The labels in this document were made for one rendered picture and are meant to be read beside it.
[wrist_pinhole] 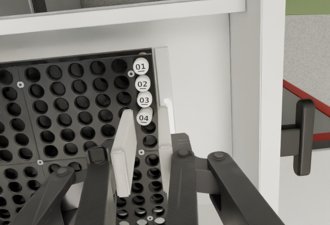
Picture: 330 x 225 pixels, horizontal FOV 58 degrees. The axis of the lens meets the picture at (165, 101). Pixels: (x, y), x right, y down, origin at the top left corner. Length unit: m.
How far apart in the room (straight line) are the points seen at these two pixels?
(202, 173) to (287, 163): 0.34
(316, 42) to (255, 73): 1.07
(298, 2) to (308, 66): 0.95
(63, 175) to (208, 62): 0.20
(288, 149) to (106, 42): 0.20
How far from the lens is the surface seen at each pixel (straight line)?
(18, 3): 0.63
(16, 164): 0.31
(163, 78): 0.30
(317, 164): 0.51
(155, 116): 0.26
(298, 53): 1.29
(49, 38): 0.33
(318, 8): 0.39
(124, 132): 0.19
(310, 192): 0.53
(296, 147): 0.29
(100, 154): 0.17
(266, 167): 0.27
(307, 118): 0.28
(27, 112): 0.28
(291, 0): 0.37
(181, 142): 0.19
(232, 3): 0.26
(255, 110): 0.26
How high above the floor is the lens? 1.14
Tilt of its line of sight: 71 degrees down
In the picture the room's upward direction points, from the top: 174 degrees clockwise
